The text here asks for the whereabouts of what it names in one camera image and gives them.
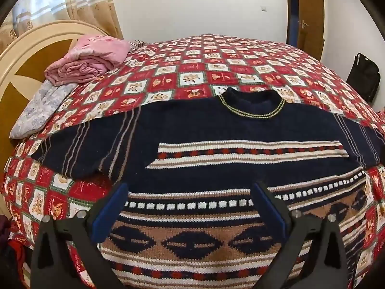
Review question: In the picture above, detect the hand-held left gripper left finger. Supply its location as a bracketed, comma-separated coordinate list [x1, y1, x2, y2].
[30, 182, 133, 289]

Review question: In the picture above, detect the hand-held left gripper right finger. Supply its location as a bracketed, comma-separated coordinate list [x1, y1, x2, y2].
[252, 182, 353, 289]

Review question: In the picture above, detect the navy patterned knit sweater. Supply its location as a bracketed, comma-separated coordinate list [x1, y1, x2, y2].
[31, 87, 385, 289]

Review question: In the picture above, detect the dark red cloth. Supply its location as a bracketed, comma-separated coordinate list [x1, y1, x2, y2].
[0, 214, 27, 289]

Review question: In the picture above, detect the pink folded blanket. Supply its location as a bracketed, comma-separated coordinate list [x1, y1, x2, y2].
[45, 34, 132, 85]

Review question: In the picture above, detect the black bag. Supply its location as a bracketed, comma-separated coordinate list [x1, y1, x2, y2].
[346, 53, 381, 103]

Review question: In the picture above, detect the red checked printed bedspread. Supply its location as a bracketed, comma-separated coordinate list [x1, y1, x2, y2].
[0, 34, 385, 289]

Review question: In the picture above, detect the cream and brown headboard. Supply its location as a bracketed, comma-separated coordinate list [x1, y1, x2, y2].
[0, 21, 112, 169]

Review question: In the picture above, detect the brown wooden door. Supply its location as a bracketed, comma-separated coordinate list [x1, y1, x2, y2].
[296, 0, 326, 62]

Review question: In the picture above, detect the beige patterned curtain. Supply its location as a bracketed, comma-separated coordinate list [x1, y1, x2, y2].
[0, 0, 124, 55]

